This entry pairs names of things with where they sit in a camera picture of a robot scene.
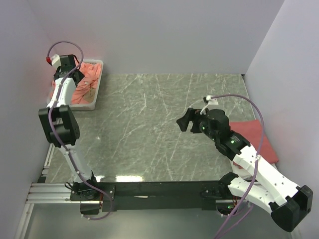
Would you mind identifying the salmon pink t shirt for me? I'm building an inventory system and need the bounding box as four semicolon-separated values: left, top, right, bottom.
71;62;103;105

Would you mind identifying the white plastic basket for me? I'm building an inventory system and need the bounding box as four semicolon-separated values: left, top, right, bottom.
46;54;103;111

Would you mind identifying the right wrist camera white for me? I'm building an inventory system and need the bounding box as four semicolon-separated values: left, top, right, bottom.
203;95;218;106

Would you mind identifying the folded white t shirt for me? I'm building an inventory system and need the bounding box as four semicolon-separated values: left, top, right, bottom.
231;162;253;181

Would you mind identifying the black base beam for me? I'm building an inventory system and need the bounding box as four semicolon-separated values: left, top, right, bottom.
69;180;250;215

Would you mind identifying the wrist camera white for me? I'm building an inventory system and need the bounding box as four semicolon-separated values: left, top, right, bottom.
46;54;61;69
203;95;218;106

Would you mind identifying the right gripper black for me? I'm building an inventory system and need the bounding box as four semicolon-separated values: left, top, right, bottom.
176;108;219;142

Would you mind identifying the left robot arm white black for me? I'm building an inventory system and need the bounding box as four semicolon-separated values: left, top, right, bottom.
38;55;100;201

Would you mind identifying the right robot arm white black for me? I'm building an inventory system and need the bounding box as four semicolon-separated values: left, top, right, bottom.
176;108;314;232

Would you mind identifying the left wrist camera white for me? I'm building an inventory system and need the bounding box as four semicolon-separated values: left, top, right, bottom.
46;54;61;69

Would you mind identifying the folded dark red t shirt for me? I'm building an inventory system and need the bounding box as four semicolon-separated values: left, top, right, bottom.
230;119;279;164

